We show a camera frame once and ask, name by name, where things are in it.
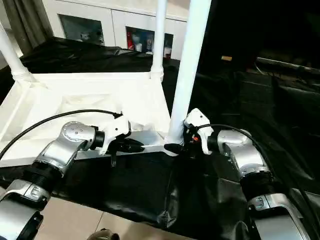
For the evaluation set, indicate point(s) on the dark metal rod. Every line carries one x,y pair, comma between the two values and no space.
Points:
287,64

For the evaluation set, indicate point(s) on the white plastic table top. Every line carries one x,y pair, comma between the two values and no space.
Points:
75,90

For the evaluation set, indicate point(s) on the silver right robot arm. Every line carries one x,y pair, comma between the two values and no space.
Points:
247,155

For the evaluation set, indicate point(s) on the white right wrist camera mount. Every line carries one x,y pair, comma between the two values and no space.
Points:
200,117

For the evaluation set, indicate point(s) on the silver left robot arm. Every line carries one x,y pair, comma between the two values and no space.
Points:
62,147

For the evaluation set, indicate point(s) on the dark left robot foot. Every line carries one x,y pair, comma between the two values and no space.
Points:
106,235

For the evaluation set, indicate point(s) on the black mat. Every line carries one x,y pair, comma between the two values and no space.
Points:
262,112

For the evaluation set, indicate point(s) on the white plastic table leg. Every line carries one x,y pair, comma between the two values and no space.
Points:
11,50
190,62
158,37

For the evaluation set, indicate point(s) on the grey curtain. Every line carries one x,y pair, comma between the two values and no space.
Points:
25,25

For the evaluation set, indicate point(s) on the white cabinet with glass doors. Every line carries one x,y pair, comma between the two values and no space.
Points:
117,17

